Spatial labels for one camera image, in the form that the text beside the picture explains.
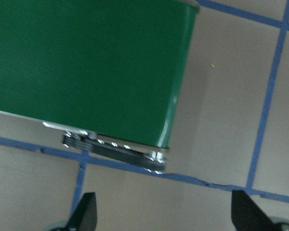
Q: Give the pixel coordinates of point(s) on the green conveyor belt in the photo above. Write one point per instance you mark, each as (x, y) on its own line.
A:
(86, 67)

